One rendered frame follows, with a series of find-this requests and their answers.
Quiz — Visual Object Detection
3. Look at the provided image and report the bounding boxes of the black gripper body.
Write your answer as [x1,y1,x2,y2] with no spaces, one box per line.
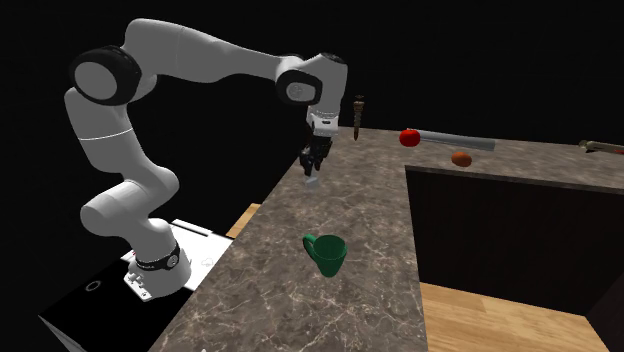
[305,134,334,160]

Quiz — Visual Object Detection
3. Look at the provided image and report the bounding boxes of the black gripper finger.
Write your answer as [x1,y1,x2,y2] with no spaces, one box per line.
[299,151,324,179]

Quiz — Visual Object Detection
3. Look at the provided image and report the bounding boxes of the red tomato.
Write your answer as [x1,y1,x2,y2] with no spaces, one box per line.
[398,128,422,148]

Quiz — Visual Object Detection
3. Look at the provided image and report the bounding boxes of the green mug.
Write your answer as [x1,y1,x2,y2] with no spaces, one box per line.
[302,233,349,279]

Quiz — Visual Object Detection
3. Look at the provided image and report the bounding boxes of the grey metal bar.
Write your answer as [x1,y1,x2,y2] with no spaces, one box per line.
[418,129,497,153]

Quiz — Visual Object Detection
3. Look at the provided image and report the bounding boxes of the black robot stand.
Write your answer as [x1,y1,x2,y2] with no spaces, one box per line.
[37,218,235,352]

